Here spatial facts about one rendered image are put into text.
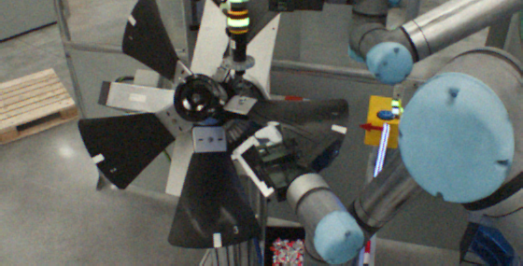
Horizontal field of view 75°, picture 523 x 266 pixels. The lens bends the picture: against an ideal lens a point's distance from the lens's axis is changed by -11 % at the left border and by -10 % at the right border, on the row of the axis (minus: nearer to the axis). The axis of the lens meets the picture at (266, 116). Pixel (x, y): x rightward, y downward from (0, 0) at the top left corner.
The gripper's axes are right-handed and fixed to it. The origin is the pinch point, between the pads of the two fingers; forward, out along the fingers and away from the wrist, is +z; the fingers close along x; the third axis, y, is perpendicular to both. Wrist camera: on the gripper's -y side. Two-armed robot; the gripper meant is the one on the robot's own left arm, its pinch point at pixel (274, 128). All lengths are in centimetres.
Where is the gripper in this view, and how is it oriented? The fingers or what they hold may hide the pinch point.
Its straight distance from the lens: 84.7
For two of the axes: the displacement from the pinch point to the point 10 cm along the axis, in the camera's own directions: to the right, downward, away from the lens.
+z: -3.5, -4.9, 8.0
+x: 1.0, 8.3, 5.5
